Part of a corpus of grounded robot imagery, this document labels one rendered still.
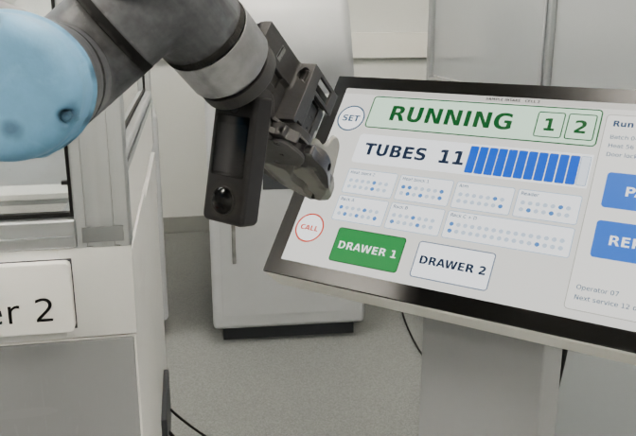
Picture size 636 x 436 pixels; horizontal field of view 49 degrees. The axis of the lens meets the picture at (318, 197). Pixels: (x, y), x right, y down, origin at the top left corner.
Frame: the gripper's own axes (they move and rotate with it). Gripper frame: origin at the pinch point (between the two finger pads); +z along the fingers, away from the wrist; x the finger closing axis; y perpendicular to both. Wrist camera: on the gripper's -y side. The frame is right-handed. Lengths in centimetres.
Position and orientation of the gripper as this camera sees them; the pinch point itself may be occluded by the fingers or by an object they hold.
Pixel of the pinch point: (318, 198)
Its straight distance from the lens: 74.1
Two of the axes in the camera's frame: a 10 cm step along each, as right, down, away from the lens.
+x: -8.6, -1.2, 5.0
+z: 4.0, 4.6, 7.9
